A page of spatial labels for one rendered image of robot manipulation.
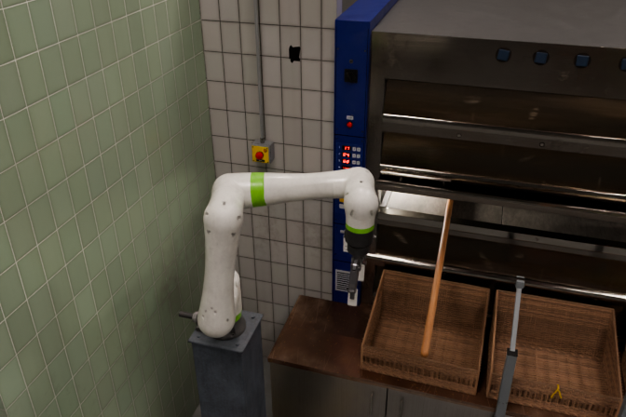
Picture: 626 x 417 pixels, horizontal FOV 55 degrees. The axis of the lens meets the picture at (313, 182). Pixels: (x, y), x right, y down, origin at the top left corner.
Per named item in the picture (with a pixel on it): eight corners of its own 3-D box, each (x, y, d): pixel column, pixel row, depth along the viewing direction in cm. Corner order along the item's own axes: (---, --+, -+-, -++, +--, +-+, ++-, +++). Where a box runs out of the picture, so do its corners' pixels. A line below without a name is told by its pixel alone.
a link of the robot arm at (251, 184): (211, 218, 199) (206, 186, 193) (217, 199, 210) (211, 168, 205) (266, 215, 198) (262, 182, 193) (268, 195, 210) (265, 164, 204)
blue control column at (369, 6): (389, 216, 529) (405, -42, 428) (407, 219, 525) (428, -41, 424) (331, 375, 367) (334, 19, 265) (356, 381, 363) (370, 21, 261)
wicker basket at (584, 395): (487, 329, 318) (495, 287, 305) (603, 350, 304) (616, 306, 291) (483, 398, 277) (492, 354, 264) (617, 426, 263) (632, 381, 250)
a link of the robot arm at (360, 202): (345, 196, 181) (381, 196, 182) (343, 176, 192) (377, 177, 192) (343, 235, 188) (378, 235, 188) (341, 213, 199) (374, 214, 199)
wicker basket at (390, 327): (379, 307, 334) (382, 266, 321) (484, 329, 318) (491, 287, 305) (358, 369, 293) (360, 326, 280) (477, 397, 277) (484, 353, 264)
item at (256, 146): (256, 156, 314) (255, 139, 309) (275, 158, 311) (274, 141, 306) (251, 162, 308) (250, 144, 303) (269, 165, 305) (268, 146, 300)
